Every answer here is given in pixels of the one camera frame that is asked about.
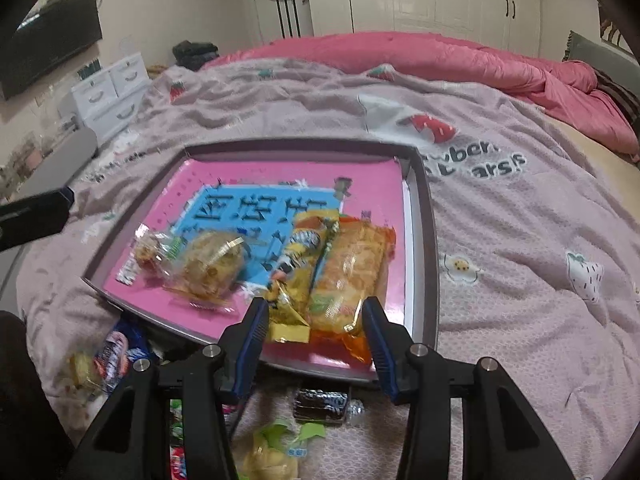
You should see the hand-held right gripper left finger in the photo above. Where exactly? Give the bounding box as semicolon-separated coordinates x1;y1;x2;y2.
75;297;273;480

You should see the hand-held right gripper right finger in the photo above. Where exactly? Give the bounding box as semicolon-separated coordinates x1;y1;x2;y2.
361;296;576;480

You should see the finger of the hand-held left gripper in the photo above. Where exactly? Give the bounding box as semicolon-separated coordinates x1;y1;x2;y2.
0;186;76;221
0;212;68;253

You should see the clear round cake packet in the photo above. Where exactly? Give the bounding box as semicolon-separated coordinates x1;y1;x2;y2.
162;230;251;311

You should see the orange bread packet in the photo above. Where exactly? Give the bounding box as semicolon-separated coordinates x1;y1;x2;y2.
305;215;396;363

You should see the yellow snack packet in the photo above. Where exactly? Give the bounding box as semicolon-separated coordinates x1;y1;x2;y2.
265;210;343;343

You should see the pink tray with grey rim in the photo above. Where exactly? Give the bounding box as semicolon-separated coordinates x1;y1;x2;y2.
80;141;441;386

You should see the green snack packet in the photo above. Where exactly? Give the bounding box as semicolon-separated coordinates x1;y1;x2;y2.
240;420;326;480

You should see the red jujube snack packet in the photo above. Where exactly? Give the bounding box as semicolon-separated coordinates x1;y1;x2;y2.
117;227;186;286

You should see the blue cookie packet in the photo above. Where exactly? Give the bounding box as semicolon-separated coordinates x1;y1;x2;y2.
92;317;151;386

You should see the grey bench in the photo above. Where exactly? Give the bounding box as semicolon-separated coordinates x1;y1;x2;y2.
15;127;98;201

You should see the dark chocolate packet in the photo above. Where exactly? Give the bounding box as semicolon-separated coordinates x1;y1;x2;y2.
292;387;351;426

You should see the white drawer cabinet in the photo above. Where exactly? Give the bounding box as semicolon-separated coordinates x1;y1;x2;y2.
70;54;151;141

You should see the pink printed blanket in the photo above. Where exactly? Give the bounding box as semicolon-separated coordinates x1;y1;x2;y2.
15;57;640;480

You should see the dark cloth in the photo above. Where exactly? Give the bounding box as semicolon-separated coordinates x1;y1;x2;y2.
0;310;76;480

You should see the pile of dark clothes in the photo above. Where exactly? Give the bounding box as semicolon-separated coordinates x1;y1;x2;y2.
172;40;221;68

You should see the beige bed sheet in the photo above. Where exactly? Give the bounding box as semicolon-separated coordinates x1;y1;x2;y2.
550;120;640;196

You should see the pink quilt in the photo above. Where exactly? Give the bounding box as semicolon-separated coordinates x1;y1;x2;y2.
200;30;640;156

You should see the striped pillow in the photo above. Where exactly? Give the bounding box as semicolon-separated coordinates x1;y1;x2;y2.
592;69;640;128

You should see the grey padded headboard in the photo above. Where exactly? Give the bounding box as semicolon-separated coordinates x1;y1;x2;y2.
562;30;640;91

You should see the black wall television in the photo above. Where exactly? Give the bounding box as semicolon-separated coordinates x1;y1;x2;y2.
0;0;103;102

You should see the wall painting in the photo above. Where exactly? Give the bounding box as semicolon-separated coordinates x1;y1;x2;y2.
597;2;631;51

